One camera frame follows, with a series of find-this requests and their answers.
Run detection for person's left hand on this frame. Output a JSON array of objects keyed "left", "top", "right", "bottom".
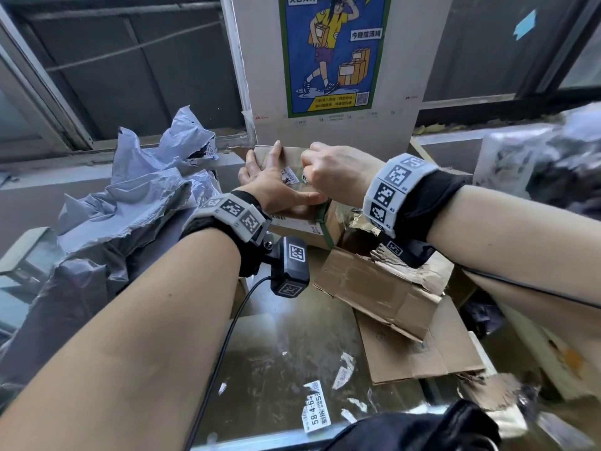
[{"left": 238, "top": 141, "right": 328, "bottom": 218}]

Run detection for person's right hand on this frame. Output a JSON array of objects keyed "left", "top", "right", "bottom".
[{"left": 300, "top": 142, "right": 385, "bottom": 221}]

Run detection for small brown cardboard box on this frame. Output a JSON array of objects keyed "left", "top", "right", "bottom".
[{"left": 253, "top": 144, "right": 347, "bottom": 251}]

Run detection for person's left forearm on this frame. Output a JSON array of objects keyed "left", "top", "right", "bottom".
[{"left": 0, "top": 226, "right": 243, "bottom": 451}]

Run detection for person's right forearm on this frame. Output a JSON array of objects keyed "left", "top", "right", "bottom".
[{"left": 425, "top": 185, "right": 601, "bottom": 367}]

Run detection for left marker wristband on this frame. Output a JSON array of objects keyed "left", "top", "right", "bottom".
[{"left": 181, "top": 189, "right": 273, "bottom": 278}]

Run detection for marker wristband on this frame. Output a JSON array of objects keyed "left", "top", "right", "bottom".
[
  {"left": 362, "top": 153, "right": 470, "bottom": 241},
  {"left": 181, "top": 189, "right": 273, "bottom": 278}
]

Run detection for right marker wristband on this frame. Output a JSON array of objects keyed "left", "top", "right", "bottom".
[{"left": 362, "top": 153, "right": 470, "bottom": 241}]

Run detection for blue cartoon poster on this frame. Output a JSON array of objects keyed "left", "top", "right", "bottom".
[{"left": 277, "top": 0, "right": 393, "bottom": 119}]

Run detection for torn taped cardboard box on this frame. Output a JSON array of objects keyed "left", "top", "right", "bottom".
[{"left": 311, "top": 215, "right": 455, "bottom": 344}]

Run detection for white board panel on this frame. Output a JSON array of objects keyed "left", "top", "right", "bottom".
[{"left": 229, "top": 0, "right": 455, "bottom": 151}]

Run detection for crumpled grey plastic mailer bags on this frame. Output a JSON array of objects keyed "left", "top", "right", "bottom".
[{"left": 0, "top": 105, "right": 222, "bottom": 400}]

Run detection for flattened cardboard sheet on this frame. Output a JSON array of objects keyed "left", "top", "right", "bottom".
[{"left": 353, "top": 295, "right": 487, "bottom": 386}]

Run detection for white printed shipping label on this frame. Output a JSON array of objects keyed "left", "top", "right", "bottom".
[{"left": 300, "top": 380, "right": 332, "bottom": 434}]

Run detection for black plastic bag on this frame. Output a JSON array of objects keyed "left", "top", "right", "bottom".
[{"left": 461, "top": 287, "right": 507, "bottom": 340}]

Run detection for clear plastic bag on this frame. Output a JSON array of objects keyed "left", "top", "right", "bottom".
[{"left": 473, "top": 102, "right": 601, "bottom": 219}]

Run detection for blue tape piece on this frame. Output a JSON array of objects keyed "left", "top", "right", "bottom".
[{"left": 513, "top": 8, "right": 537, "bottom": 42}]

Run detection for black clothing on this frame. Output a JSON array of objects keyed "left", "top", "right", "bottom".
[{"left": 323, "top": 399, "right": 502, "bottom": 451}]

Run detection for crumpled brown paper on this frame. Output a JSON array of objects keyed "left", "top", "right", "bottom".
[{"left": 456, "top": 372, "right": 529, "bottom": 439}]

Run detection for beige cardboard box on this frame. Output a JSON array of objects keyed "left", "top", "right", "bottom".
[{"left": 497, "top": 303, "right": 601, "bottom": 403}]

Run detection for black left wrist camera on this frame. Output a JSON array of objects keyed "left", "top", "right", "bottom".
[{"left": 263, "top": 234, "right": 311, "bottom": 299}]

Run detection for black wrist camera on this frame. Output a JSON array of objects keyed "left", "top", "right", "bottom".
[
  {"left": 263, "top": 234, "right": 311, "bottom": 299},
  {"left": 376, "top": 231, "right": 438, "bottom": 269}
]

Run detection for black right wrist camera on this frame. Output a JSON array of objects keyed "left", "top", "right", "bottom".
[{"left": 376, "top": 231, "right": 438, "bottom": 269}]

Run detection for black left camera cable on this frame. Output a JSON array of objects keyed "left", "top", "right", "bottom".
[{"left": 194, "top": 275, "right": 273, "bottom": 451}]

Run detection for black camera cable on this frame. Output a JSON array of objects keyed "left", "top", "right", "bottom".
[
  {"left": 194, "top": 275, "right": 273, "bottom": 451},
  {"left": 462, "top": 267, "right": 601, "bottom": 311}
]

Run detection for black right camera cable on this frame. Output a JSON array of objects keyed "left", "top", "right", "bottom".
[{"left": 462, "top": 267, "right": 601, "bottom": 311}]

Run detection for grey window frame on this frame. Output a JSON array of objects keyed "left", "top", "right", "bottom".
[{"left": 0, "top": 0, "right": 256, "bottom": 165}]

